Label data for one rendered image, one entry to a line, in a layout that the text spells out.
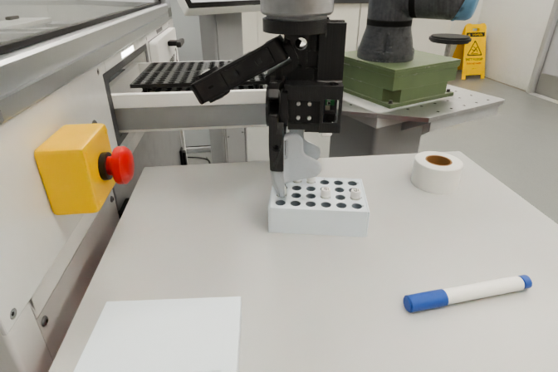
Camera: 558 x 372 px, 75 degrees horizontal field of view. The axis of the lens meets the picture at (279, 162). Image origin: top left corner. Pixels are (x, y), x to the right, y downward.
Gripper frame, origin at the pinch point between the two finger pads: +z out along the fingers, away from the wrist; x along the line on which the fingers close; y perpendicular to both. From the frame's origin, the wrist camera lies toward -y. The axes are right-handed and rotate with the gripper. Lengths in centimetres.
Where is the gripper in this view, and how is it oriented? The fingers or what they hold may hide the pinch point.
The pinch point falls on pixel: (276, 183)
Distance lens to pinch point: 47.2
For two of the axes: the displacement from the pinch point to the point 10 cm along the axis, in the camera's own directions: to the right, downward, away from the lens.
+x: 0.8, -4.4, 8.9
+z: 0.0, 9.0, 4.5
